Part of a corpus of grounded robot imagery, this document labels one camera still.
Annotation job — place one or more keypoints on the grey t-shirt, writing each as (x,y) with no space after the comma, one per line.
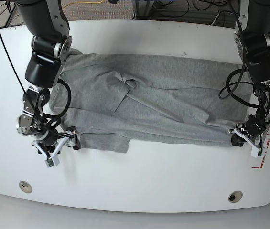
(119,97)

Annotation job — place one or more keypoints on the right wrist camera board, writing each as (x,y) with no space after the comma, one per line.
(52,162)

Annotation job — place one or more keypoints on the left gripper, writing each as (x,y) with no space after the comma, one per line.
(244,133)

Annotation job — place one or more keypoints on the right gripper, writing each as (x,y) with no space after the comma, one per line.
(50,145)

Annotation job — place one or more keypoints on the red tape rectangle marking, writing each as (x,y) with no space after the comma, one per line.
(262,156)

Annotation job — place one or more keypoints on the left table grommet hole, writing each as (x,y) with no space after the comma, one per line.
(25,187)

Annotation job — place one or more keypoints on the table grommet hole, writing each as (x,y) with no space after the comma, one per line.
(25,187)
(235,197)

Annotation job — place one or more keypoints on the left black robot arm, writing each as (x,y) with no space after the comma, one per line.
(252,38)

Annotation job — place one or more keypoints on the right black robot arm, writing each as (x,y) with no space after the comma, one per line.
(51,43)

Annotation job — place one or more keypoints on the black tripod stand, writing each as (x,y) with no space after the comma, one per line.
(8,12)

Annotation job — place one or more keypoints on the right table grommet hole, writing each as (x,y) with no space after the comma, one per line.
(235,197)

